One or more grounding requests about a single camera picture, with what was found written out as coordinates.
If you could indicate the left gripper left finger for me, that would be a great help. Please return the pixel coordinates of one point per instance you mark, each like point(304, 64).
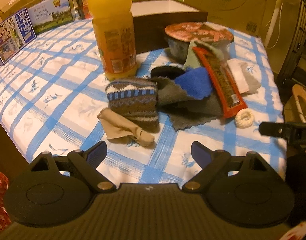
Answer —
point(84, 167)

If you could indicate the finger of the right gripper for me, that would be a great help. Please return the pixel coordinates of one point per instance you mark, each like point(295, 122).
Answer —
point(274, 129)

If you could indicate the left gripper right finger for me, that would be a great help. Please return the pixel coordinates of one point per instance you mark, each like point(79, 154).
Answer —
point(212, 164)

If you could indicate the beige sock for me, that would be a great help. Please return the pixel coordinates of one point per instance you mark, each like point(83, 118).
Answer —
point(118, 127)

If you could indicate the orange snack packet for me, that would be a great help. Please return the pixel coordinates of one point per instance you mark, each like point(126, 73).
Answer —
point(225, 86)

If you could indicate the dark grey cloth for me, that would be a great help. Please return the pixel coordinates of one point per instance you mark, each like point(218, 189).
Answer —
point(184, 111)

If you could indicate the striped knitted beanie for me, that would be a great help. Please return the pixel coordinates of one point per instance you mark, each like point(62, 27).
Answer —
point(135, 99)

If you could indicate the blue fluffy cloth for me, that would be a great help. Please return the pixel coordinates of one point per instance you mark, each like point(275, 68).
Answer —
point(196, 83)

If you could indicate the black round pad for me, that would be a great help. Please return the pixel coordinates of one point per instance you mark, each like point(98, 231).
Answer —
point(170, 72)

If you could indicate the green fluffy cloth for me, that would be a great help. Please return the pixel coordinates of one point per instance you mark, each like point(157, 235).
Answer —
point(192, 61)

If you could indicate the light grey fluffy cloth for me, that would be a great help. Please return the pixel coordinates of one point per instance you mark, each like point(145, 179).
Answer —
point(251, 81)

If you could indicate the blue white checkered tablecloth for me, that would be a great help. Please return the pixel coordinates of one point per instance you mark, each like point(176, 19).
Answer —
point(52, 91)

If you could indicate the instant noodle bowl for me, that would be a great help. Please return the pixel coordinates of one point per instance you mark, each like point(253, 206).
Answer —
point(180, 35)

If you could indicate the large cardboard box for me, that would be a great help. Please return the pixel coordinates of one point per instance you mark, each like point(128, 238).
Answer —
point(241, 15)

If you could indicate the white pole stand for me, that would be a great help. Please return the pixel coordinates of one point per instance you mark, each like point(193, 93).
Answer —
point(275, 16)

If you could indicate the blue milk carton box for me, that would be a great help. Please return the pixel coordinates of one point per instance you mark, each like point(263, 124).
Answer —
point(16, 32)

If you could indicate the green meadow milk box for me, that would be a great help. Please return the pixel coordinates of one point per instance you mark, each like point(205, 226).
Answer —
point(50, 14)

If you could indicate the dark brown open box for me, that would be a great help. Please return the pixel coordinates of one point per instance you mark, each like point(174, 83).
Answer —
point(150, 17)

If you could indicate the orange juice bottle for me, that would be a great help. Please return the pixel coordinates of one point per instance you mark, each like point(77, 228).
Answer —
point(114, 32)

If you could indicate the red snack boxes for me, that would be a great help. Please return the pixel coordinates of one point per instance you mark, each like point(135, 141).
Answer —
point(82, 9)

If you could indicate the brown cardboard box left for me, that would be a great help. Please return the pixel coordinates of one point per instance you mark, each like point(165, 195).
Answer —
point(15, 5)

